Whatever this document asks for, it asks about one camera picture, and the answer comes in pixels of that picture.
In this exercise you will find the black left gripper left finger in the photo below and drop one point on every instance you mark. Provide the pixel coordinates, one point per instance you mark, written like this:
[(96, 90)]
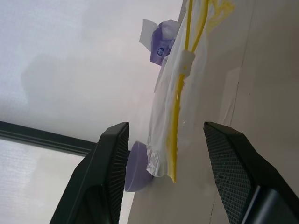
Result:
[(98, 177)]

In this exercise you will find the purple wrapped snack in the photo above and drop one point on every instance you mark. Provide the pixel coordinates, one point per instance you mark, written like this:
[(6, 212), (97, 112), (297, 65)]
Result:
[(161, 46)]

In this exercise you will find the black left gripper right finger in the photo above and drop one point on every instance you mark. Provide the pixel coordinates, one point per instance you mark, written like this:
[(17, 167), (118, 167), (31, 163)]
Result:
[(236, 172)]

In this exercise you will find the black window frame bar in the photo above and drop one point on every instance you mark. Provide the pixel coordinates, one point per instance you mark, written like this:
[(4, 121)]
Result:
[(44, 138)]

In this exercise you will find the purple plastic bowl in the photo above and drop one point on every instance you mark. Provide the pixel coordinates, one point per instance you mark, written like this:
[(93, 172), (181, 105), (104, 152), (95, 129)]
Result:
[(136, 166)]

